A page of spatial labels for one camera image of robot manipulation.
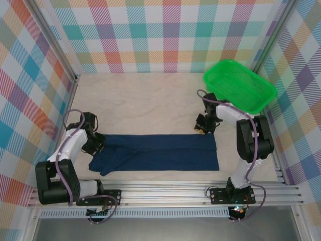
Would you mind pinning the navy blue t-shirt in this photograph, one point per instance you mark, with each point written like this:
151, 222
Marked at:
163, 153

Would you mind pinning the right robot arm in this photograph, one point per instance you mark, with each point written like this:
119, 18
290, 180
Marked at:
250, 140

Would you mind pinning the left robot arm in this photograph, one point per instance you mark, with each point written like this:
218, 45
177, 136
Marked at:
67, 145

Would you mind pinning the green plastic basket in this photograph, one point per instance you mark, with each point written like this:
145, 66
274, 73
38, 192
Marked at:
225, 82

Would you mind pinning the small circuit board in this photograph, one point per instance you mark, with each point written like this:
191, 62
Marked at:
96, 213
238, 211

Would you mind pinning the grey metal panel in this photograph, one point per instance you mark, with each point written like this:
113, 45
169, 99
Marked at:
163, 229

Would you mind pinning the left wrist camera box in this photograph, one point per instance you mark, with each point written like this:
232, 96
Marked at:
90, 118

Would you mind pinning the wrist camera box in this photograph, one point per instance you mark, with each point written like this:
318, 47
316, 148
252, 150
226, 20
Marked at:
210, 98
90, 118

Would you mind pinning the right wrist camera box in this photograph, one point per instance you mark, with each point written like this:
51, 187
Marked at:
210, 98

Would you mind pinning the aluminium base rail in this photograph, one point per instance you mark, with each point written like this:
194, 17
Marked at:
163, 195

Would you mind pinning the aluminium frame post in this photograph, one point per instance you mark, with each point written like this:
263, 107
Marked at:
273, 37
54, 37

